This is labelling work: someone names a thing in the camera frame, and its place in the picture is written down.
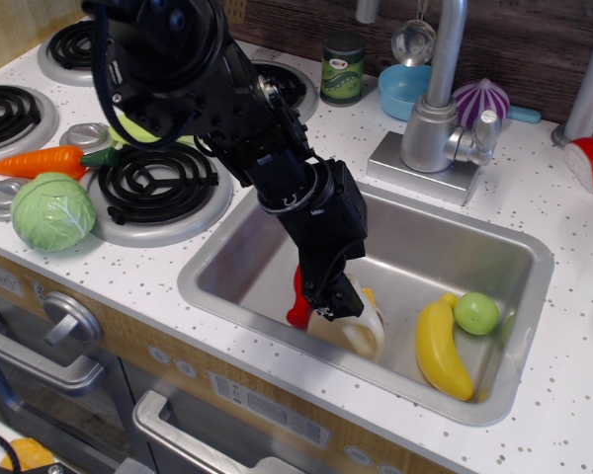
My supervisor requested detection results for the silver oven dial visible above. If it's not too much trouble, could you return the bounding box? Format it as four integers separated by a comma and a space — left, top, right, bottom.
42, 291, 103, 347

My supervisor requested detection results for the green pea can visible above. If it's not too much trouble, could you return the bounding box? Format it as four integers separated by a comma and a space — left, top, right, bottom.
319, 31, 366, 107

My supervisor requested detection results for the orange toy carrot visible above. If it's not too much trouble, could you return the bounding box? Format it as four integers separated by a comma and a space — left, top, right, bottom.
0, 145, 121, 181

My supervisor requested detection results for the silver stove knob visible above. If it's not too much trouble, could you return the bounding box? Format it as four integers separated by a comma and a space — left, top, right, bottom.
59, 122, 116, 153
0, 178, 31, 222

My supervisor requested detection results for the front left stove burner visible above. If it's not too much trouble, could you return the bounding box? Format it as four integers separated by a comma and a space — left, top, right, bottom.
0, 85, 59, 160

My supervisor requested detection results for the red ketchup bottle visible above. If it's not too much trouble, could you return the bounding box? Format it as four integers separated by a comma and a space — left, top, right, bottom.
286, 265, 311, 329

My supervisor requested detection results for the green toy cabbage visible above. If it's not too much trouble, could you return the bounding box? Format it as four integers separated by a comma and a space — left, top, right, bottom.
11, 173, 96, 252

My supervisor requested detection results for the cream detergent bottle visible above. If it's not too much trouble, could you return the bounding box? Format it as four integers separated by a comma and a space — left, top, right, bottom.
307, 280, 385, 362

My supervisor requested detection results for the purple toy onion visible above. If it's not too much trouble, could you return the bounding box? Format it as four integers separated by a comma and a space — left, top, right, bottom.
453, 78, 510, 130

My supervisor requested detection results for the silver stove knob lower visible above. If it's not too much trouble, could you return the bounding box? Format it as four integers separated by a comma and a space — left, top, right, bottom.
59, 122, 116, 153

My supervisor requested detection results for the silver dishwasher handle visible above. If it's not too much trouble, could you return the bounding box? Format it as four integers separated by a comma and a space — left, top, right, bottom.
132, 390, 300, 474

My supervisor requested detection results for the silver sink basin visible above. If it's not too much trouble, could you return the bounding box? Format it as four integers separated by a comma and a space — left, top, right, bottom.
178, 185, 554, 426

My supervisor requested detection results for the front right stove burner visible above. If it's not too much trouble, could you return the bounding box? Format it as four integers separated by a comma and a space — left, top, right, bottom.
80, 142, 233, 248

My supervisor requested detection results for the silver stove knob front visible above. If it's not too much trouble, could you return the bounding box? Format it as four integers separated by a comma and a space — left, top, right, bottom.
0, 178, 31, 222

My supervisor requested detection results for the black cable bottom left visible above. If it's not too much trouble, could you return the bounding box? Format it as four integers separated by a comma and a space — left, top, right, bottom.
0, 428, 60, 474

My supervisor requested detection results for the red white toy cheese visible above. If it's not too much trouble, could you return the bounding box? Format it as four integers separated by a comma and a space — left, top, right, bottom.
563, 137, 593, 194

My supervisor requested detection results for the back left stove burner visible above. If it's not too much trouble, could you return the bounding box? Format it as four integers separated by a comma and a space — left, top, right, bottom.
38, 19, 95, 88

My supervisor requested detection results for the silver oven door handle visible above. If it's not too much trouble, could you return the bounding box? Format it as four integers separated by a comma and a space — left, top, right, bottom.
0, 333, 105, 397

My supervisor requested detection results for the back right stove burner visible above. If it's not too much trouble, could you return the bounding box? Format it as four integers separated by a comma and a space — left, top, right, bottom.
253, 59, 318, 123

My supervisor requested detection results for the blue bowl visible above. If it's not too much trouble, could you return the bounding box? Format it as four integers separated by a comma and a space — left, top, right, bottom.
378, 64, 431, 121

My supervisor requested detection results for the yellow toy corn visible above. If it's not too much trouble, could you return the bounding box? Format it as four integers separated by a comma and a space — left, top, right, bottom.
362, 287, 378, 309

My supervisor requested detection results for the clear ladle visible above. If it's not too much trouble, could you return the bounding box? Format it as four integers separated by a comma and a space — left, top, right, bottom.
391, 1, 437, 67

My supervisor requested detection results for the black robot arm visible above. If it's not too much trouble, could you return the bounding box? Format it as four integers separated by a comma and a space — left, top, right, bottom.
82, 1, 367, 320

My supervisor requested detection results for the light green plate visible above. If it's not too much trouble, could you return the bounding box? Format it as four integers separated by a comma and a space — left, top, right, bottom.
108, 115, 196, 149

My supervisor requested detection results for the yellow toy banana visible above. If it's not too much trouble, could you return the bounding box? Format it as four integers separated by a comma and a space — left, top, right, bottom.
415, 293, 474, 401

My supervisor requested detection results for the stove burner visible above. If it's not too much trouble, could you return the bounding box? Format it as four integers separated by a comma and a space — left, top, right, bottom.
38, 19, 95, 88
80, 142, 233, 248
253, 59, 318, 123
0, 85, 59, 160

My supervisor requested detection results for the blue utensil handle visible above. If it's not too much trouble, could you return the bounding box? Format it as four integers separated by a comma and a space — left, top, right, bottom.
506, 105, 542, 123

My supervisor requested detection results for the yellow object bottom left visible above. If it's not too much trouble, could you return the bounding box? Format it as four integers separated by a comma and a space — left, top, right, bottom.
9, 438, 55, 472

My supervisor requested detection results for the silver faucet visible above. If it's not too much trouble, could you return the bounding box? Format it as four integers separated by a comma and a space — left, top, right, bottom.
367, 0, 502, 205

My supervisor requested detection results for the green toy apple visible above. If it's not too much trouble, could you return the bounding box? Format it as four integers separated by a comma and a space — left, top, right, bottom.
454, 292, 500, 336

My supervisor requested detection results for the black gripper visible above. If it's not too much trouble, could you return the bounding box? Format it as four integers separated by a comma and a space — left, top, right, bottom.
276, 160, 367, 321

